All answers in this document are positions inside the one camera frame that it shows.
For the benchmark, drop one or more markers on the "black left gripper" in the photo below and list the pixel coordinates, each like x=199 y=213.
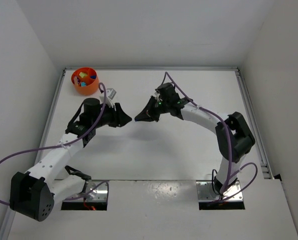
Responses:
x=116 y=115

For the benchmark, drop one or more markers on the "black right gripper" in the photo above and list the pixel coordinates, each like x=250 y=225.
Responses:
x=154 y=107

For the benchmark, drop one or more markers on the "lime green lego brick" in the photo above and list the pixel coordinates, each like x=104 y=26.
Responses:
x=82 y=74

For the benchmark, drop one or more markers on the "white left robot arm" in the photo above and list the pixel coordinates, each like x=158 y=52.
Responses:
x=50 y=181

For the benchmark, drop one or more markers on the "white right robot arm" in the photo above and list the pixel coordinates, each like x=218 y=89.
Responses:
x=234 y=137

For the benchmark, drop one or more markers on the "orange divided round container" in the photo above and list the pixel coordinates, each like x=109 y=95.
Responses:
x=92 y=85

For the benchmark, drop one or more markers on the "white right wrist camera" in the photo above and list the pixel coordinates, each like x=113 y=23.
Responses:
x=157 y=96

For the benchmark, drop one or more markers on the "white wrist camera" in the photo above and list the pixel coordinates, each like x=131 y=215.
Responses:
x=110 y=95
x=157 y=96

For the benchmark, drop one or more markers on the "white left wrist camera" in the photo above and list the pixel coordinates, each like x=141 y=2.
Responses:
x=110 y=95

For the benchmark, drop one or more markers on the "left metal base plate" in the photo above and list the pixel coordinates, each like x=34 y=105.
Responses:
x=94 y=191

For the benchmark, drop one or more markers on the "metal base plate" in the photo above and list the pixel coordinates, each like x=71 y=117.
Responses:
x=206 y=194
x=94 y=191

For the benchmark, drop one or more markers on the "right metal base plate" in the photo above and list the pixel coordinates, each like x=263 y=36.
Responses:
x=206 y=194

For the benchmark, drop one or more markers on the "aluminium table frame rail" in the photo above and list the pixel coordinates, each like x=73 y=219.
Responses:
x=261 y=151

